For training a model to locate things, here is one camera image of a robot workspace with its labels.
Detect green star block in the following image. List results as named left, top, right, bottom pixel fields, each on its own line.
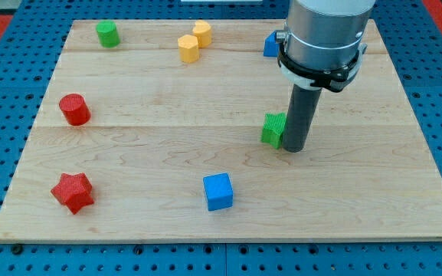
left=260, top=113, right=286, bottom=149

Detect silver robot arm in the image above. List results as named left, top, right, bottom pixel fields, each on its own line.
left=276, top=0, right=375, bottom=93

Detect blue block behind arm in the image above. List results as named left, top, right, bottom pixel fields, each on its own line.
left=263, top=31, right=279, bottom=58

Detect yellow hexagon block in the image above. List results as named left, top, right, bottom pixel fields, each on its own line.
left=178, top=34, right=200, bottom=63

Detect red star block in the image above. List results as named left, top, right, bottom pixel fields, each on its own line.
left=51, top=172, right=94, bottom=215

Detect blue cube block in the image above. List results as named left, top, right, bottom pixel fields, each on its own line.
left=203, top=173, right=234, bottom=211

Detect wooden board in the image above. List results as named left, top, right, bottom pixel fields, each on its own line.
left=0, top=20, right=442, bottom=244

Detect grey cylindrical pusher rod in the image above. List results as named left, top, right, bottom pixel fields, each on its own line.
left=282, top=84, right=322, bottom=153

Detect yellow heart block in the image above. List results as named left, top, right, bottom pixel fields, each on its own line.
left=192, top=20, right=212, bottom=48

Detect red cylinder block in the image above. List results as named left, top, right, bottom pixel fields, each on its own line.
left=59, top=94, right=91, bottom=126

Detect green cylinder block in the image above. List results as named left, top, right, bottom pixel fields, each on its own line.
left=96, top=20, right=120, bottom=48

